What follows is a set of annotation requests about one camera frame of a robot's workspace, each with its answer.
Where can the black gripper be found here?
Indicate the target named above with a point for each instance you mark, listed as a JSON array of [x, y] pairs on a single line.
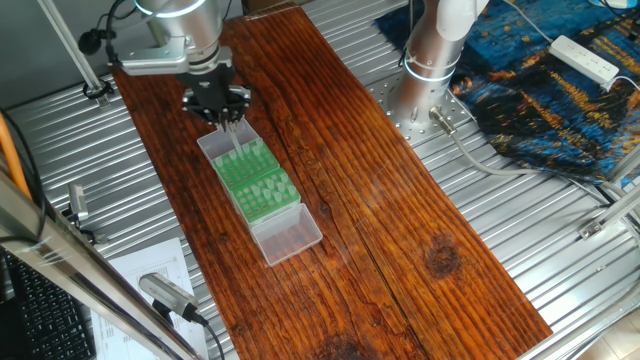
[[210, 85]]

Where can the clear box with green rack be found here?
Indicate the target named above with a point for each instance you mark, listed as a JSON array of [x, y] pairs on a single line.
[[287, 237], [245, 172]]

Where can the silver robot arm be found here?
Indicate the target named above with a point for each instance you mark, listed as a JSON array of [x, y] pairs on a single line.
[[185, 25]]

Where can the printed white paper sheet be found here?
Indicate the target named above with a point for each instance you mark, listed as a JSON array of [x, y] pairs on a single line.
[[150, 260]]

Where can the brown wooden board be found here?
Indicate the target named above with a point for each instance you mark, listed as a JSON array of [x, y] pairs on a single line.
[[400, 200]]

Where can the orange tube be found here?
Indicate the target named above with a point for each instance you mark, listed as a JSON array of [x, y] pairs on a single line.
[[13, 155]]

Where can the black keyboard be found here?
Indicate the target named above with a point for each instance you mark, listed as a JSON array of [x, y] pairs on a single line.
[[45, 320]]

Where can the blue starry painted cloth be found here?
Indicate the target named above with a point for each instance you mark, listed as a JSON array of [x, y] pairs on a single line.
[[525, 100]]

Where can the white power strip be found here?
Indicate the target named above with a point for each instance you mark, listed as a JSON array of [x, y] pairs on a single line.
[[582, 61]]

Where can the pale blue plastic object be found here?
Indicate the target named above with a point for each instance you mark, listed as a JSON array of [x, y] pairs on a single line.
[[615, 3]]

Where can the aluminium profile bar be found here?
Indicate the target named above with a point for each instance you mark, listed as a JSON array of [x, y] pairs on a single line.
[[627, 167]]

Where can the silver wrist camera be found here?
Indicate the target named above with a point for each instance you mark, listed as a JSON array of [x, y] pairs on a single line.
[[150, 60]]

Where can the aluminium post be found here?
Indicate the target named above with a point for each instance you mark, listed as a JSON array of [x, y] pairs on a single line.
[[70, 45]]

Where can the silver camera on stand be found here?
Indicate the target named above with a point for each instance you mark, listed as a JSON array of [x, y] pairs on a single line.
[[78, 202]]

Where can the small metal bracket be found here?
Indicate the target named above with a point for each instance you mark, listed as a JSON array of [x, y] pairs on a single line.
[[100, 239]]

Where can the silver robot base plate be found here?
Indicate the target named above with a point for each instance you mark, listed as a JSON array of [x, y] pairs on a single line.
[[420, 134]]

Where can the aluminium frame beam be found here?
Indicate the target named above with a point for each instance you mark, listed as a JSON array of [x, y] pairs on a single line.
[[75, 270]]

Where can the aluminium profile with bracket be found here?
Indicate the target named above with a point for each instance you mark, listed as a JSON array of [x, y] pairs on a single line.
[[615, 212]]

